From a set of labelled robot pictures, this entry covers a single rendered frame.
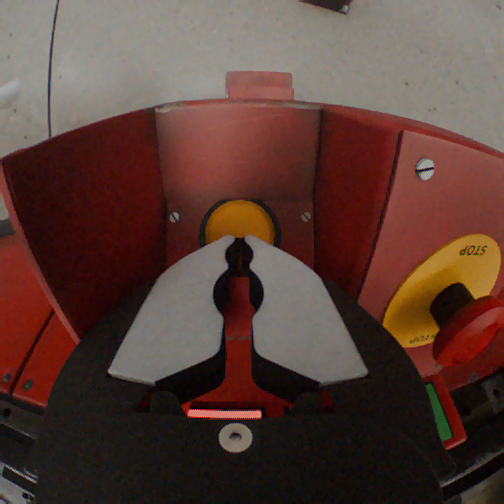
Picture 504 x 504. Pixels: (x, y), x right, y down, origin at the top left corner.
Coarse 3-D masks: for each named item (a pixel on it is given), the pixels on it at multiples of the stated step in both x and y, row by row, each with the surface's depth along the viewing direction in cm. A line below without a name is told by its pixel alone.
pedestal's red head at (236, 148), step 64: (128, 128) 9; (192, 128) 13; (256, 128) 13; (320, 128) 13; (384, 128) 7; (64, 192) 6; (128, 192) 10; (192, 192) 15; (256, 192) 15; (320, 192) 14; (384, 192) 8; (448, 192) 7; (64, 256) 6; (128, 256) 10; (320, 256) 14; (384, 256) 8; (64, 320) 6; (448, 448) 10
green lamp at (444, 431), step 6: (432, 390) 14; (432, 396) 13; (432, 402) 13; (438, 402) 13; (438, 408) 12; (438, 414) 12; (438, 420) 12; (444, 420) 11; (438, 426) 11; (444, 426) 11; (444, 432) 11; (450, 432) 11; (444, 438) 10
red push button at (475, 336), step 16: (448, 288) 9; (464, 288) 9; (432, 304) 10; (448, 304) 9; (464, 304) 8; (480, 304) 7; (496, 304) 7; (448, 320) 8; (464, 320) 7; (480, 320) 7; (496, 320) 7; (448, 336) 8; (464, 336) 7; (480, 336) 7; (432, 352) 9; (448, 352) 8; (464, 352) 8; (480, 352) 8
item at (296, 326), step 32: (256, 256) 10; (288, 256) 10; (256, 288) 9; (288, 288) 8; (320, 288) 8; (256, 320) 7; (288, 320) 7; (320, 320) 7; (256, 352) 6; (288, 352) 6; (320, 352) 6; (352, 352) 6; (256, 384) 7; (288, 384) 6; (320, 384) 5
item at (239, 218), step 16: (224, 208) 14; (240, 208) 14; (256, 208) 14; (208, 224) 14; (224, 224) 14; (240, 224) 14; (256, 224) 14; (272, 224) 14; (208, 240) 14; (240, 240) 14; (272, 240) 14; (240, 256) 14
